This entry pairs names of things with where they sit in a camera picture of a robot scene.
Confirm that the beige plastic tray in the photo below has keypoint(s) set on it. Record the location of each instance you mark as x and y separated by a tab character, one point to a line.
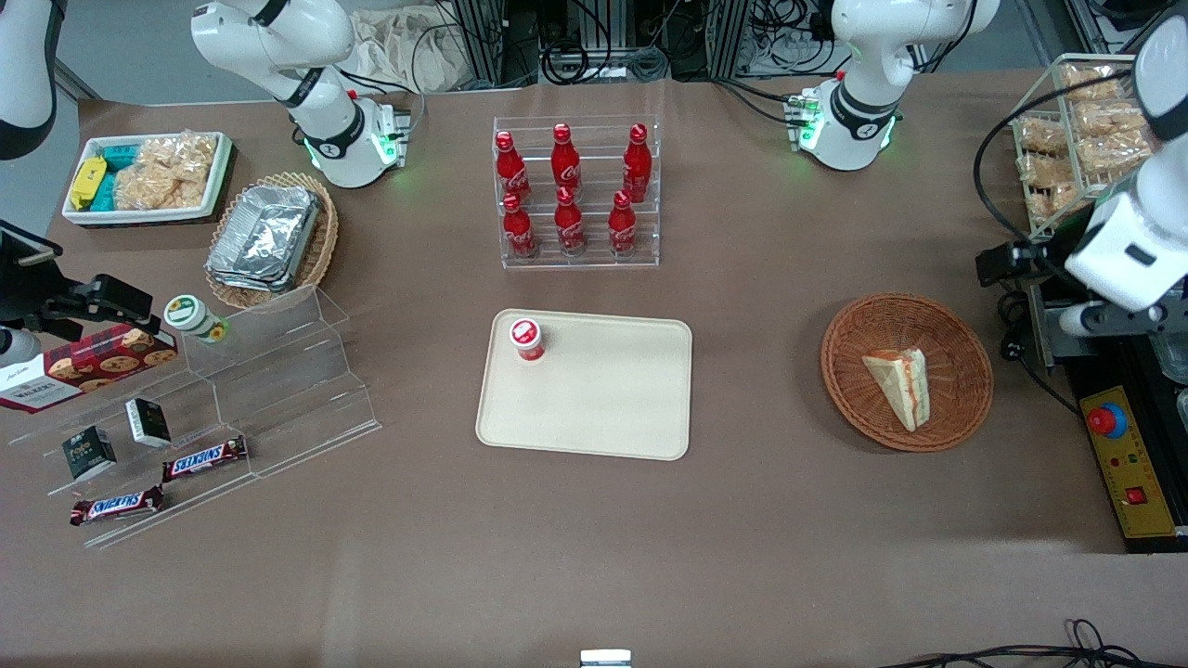
613	399

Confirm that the clear acrylic step display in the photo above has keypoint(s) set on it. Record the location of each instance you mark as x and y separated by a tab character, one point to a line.
297	390

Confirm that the teal snack packet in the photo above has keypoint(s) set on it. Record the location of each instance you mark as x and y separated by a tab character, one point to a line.
119	152
104	197

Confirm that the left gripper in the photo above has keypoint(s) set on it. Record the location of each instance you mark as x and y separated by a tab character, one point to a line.
1047	263

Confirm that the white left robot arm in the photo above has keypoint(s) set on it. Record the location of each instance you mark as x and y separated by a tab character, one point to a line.
872	56

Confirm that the white plastic crate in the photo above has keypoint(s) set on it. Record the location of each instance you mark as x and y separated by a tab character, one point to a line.
218	186

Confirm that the red tartan cookie box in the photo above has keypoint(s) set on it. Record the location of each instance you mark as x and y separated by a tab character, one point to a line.
83	366

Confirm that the beige cloth bag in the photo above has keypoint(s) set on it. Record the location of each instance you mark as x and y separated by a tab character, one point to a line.
399	51

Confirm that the green lidded small jar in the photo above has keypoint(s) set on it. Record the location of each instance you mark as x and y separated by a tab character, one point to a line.
190	315

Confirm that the red white yogurt cup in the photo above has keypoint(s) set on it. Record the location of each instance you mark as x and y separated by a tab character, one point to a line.
526	339

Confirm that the bagged fried snack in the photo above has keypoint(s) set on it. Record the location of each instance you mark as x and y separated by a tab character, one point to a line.
1043	135
1109	121
1109	153
1044	176
1091	82

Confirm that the red cola bottle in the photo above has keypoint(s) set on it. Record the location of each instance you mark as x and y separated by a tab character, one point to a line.
565	162
518	230
622	225
509	172
637	167
569	225

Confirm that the oval brown wicker basket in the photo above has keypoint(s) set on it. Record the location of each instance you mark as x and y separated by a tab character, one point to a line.
320	250

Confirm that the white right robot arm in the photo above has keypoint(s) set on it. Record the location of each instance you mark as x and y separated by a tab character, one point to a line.
278	37

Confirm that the yellow snack packet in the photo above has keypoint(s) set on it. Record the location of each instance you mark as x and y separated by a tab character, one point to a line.
87	181

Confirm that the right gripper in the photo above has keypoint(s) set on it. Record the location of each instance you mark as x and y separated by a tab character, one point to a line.
26	295

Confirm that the yellow emergency stop box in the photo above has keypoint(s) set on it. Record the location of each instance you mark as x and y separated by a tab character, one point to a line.
1128	473

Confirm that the round brown wicker basket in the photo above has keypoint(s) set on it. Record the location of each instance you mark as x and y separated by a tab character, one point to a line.
854	390

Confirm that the stack of foil containers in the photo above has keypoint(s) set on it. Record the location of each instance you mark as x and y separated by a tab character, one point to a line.
264	237

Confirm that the bag of rice crackers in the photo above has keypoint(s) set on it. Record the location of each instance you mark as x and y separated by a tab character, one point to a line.
165	174

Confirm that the brown Snickers bar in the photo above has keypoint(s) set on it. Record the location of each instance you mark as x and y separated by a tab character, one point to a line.
116	506
204	457

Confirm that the clear acrylic bottle rack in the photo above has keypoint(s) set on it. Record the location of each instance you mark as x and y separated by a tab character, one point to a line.
594	255

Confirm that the triangle sandwich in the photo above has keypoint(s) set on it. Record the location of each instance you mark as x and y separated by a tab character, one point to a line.
902	385

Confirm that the small black box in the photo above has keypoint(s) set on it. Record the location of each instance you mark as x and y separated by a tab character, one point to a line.
88	454
148	422

